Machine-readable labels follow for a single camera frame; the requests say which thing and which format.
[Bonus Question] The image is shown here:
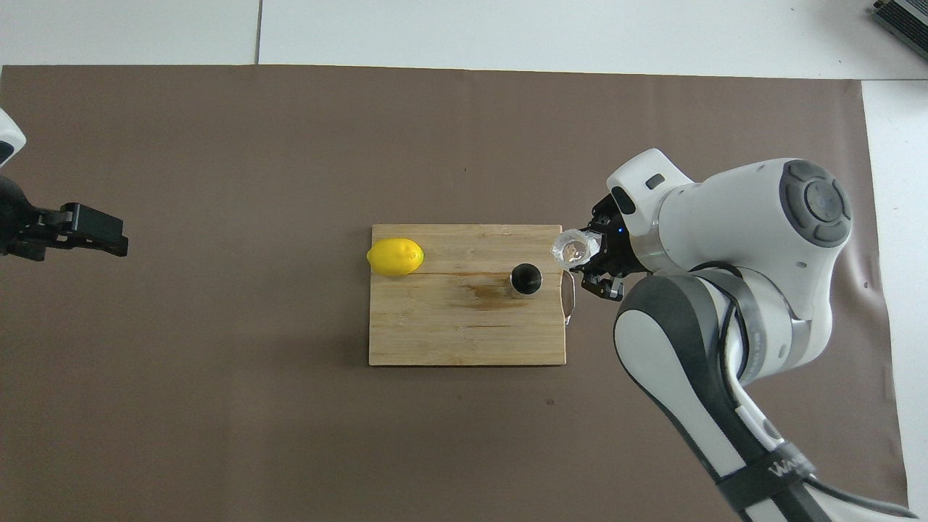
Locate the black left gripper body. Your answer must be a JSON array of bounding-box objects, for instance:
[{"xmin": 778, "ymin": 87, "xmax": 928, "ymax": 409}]
[{"xmin": 0, "ymin": 174, "xmax": 42, "ymax": 260}]

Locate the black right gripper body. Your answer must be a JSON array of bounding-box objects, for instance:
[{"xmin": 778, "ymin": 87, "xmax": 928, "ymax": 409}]
[{"xmin": 591, "ymin": 192, "xmax": 647, "ymax": 280}]

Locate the small clear glass cup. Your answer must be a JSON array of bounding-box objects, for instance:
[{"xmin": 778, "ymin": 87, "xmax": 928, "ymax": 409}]
[{"xmin": 551, "ymin": 228, "xmax": 601, "ymax": 273}]

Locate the steel double jigger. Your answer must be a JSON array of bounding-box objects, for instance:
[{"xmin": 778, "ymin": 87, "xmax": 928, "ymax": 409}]
[{"xmin": 506, "ymin": 262, "xmax": 543, "ymax": 299}]

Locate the wooden cutting board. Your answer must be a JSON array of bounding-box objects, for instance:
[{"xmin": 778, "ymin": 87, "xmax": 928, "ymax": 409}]
[{"xmin": 368, "ymin": 223, "xmax": 579, "ymax": 367}]

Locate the yellow lemon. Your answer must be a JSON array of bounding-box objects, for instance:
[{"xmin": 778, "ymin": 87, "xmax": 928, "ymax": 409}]
[{"xmin": 366, "ymin": 237, "xmax": 425, "ymax": 277}]

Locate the brown paper table mat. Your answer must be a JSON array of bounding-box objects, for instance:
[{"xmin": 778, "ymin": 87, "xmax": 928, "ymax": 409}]
[{"xmin": 0, "ymin": 64, "xmax": 911, "ymax": 522}]

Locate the grey ribbed metal device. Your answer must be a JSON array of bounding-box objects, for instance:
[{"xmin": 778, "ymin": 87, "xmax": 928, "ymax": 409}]
[{"xmin": 870, "ymin": 0, "xmax": 928, "ymax": 41}]

